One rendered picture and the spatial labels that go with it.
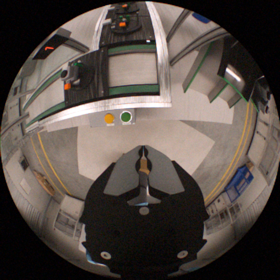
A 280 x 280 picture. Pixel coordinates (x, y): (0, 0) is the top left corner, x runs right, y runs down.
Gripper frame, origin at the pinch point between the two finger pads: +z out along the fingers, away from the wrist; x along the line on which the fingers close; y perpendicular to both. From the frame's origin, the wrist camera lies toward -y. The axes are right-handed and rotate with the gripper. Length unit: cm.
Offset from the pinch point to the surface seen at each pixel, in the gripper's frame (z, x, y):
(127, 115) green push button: 25.4, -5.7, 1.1
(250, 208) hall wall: -163, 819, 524
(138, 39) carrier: 25.8, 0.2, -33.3
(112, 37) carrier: 25.8, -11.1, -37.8
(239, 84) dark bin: 2.8, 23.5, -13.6
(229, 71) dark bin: 2.4, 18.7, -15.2
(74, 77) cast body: 17.5, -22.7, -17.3
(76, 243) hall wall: -195, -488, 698
